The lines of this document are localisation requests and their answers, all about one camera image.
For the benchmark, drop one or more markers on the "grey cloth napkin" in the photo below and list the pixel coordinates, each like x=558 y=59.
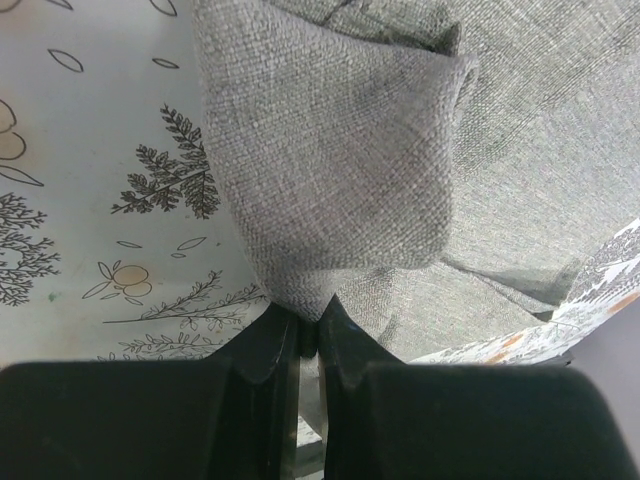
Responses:
x=462 y=175

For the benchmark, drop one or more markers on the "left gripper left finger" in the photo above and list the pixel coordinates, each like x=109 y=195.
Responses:
x=256 y=427

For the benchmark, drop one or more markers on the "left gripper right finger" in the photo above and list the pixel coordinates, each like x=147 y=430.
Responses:
x=367 y=410

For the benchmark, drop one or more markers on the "floral tablecloth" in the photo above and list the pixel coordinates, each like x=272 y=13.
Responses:
x=122 y=274

